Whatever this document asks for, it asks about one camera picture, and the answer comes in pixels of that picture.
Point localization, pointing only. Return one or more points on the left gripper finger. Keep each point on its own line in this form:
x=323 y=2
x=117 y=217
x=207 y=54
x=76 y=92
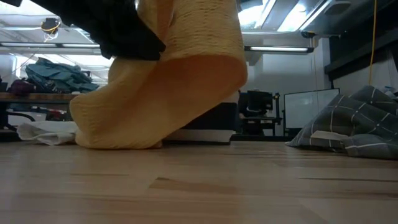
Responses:
x=133 y=43

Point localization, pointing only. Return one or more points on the orange yellow towel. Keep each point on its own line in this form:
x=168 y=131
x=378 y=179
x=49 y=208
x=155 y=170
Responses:
x=174 y=93

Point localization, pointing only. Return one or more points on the navy blue fabric bin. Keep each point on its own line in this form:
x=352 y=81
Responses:
x=211 y=118

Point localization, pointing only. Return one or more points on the white checked towel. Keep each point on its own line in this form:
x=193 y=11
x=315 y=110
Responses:
x=46 y=132

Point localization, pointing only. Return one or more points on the grey checked towel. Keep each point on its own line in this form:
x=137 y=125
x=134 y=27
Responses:
x=351 y=127

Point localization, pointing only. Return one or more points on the teal clothes pile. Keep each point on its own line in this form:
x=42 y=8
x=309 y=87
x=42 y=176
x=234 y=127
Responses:
x=59 y=76

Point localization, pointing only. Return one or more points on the white tube light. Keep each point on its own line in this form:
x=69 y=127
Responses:
x=280 y=49
x=31 y=45

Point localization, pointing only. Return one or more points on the brown wooden table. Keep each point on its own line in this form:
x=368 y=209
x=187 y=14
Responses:
x=37 y=97

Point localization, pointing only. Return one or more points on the maroon bag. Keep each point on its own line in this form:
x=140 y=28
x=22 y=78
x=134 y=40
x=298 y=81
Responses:
x=21 y=87

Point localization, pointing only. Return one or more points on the black machine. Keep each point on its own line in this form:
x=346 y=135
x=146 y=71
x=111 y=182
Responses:
x=259 y=101

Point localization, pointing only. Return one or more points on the white board panel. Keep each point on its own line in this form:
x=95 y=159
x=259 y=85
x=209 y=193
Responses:
x=311 y=109

